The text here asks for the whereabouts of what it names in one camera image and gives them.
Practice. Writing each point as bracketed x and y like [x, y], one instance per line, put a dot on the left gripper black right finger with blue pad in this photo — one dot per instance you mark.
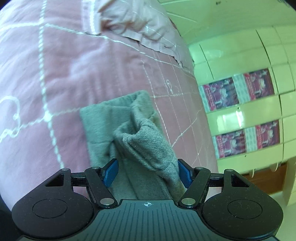
[198, 180]

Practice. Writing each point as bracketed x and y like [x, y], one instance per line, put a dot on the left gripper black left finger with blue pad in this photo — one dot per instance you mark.
[86, 189]

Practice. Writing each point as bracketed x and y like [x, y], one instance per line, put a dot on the upper right red poster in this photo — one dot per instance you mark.
[235, 143]

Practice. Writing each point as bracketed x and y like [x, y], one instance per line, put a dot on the red poster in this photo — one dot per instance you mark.
[235, 143]
[224, 93]
[262, 136]
[253, 85]

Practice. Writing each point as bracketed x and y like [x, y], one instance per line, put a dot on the brown wooden door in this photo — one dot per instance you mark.
[268, 181]

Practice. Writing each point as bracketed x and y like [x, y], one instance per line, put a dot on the lower right red poster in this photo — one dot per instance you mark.
[262, 136]

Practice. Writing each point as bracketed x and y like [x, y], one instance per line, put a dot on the upper left red poster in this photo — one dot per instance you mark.
[224, 93]

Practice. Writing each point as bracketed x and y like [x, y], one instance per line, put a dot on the lower left red poster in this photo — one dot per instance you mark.
[253, 85]

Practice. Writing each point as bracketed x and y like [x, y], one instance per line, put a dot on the cream wardrobe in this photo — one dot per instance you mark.
[247, 51]

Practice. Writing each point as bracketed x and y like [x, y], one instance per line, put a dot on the cream headboard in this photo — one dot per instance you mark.
[199, 20]

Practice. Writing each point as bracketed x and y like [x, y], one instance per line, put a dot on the pink pillow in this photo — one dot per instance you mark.
[143, 21]

